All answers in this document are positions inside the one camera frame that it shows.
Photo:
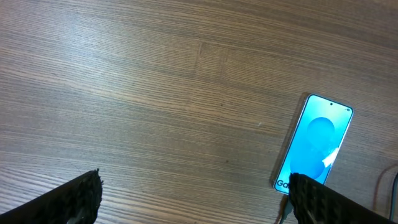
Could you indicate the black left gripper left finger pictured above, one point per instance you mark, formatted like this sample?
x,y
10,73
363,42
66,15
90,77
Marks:
x,y
76,201

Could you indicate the Galaxy S25 smartphone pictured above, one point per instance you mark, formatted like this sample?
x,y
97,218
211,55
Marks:
x,y
315,142

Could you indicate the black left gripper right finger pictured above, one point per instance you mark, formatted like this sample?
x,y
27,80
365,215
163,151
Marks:
x,y
313,202

